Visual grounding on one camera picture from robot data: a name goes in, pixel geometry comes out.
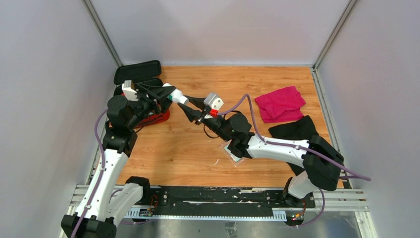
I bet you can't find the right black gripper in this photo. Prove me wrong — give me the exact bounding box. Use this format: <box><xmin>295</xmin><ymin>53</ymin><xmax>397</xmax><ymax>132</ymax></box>
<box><xmin>178</xmin><ymin>96</ymin><xmax>232</xmax><ymax>143</ymax></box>

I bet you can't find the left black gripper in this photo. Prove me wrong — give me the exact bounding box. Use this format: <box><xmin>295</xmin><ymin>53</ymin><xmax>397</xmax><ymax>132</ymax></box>
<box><xmin>127</xmin><ymin>84</ymin><xmax>177</xmax><ymax>130</ymax></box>

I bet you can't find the white pill bottle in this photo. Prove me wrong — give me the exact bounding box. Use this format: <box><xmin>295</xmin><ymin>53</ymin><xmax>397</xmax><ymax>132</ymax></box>
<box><xmin>163</xmin><ymin>83</ymin><xmax>189</xmax><ymax>105</ymax></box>

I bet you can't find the red black medicine case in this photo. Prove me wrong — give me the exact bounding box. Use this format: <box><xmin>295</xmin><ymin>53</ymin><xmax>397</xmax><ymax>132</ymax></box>
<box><xmin>113</xmin><ymin>60</ymin><xmax>172</xmax><ymax>132</ymax></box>

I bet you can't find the teal bandage plastic bag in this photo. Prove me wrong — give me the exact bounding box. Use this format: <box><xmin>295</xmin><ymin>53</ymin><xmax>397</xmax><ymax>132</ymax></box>
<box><xmin>218</xmin><ymin>141</ymin><xmax>245</xmax><ymax>167</ymax></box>

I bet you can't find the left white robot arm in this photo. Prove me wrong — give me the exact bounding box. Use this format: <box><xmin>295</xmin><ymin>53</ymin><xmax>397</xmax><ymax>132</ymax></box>
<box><xmin>61</xmin><ymin>80</ymin><xmax>176</xmax><ymax>238</ymax></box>

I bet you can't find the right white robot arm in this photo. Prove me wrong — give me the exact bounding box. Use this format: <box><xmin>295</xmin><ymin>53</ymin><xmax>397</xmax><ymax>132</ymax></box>
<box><xmin>178</xmin><ymin>97</ymin><xmax>344</xmax><ymax>207</ymax></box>

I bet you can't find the pink cloth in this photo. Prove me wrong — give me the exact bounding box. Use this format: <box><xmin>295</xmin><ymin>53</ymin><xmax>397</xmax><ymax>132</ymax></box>
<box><xmin>255</xmin><ymin>86</ymin><xmax>306</xmax><ymax>123</ymax></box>

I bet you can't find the black cloth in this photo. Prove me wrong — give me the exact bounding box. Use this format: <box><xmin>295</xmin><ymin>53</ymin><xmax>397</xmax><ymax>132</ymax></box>
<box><xmin>268</xmin><ymin>115</ymin><xmax>345</xmax><ymax>188</ymax></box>

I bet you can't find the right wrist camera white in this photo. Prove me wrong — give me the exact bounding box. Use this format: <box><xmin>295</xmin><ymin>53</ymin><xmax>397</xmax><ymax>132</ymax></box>
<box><xmin>204</xmin><ymin>93</ymin><xmax>224</xmax><ymax>111</ymax></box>

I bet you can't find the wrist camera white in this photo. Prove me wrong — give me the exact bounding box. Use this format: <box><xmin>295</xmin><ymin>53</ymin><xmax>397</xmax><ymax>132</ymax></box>
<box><xmin>121</xmin><ymin>80</ymin><xmax>139</xmax><ymax>102</ymax></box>
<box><xmin>204</xmin><ymin>93</ymin><xmax>224</xmax><ymax>111</ymax></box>

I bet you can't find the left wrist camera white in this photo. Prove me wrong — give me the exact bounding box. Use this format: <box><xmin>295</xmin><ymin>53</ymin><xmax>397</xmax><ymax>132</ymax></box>
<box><xmin>121</xmin><ymin>80</ymin><xmax>139</xmax><ymax>102</ymax></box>

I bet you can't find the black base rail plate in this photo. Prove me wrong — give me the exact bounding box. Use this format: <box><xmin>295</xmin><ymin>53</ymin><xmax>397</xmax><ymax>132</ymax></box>
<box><xmin>136</xmin><ymin>186</ymin><xmax>315</xmax><ymax>219</ymax></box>

